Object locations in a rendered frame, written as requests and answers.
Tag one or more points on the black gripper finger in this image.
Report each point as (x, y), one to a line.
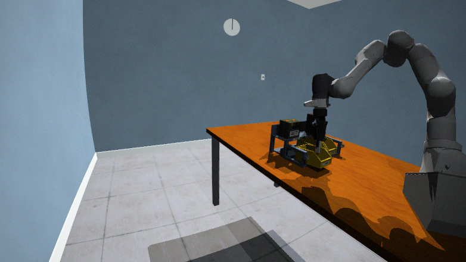
(317, 135)
(323, 129)

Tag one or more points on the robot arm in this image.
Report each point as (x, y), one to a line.
(441, 151)

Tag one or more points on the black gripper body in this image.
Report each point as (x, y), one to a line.
(318, 113)

